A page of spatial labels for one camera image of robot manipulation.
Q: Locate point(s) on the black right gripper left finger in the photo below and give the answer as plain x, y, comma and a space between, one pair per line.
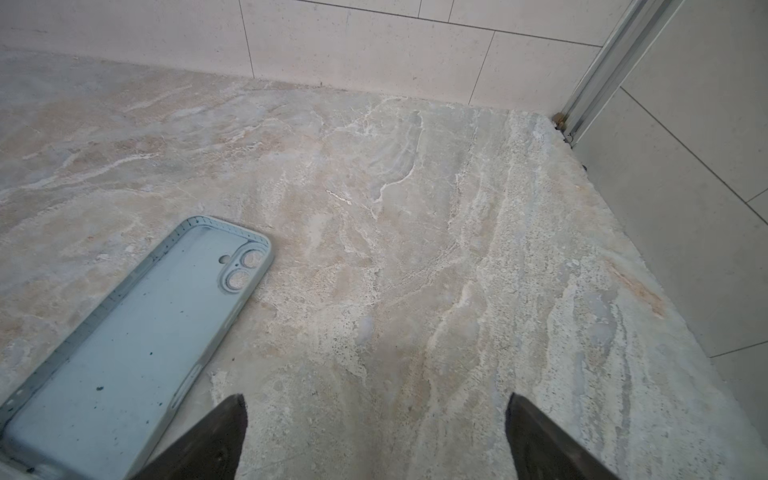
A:
211, 449

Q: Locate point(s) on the light blue phone case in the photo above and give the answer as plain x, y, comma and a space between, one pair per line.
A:
99, 404

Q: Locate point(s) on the aluminium corner rail right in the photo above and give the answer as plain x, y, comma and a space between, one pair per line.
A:
635, 33

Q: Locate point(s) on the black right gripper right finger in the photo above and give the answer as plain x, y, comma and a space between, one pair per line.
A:
543, 450

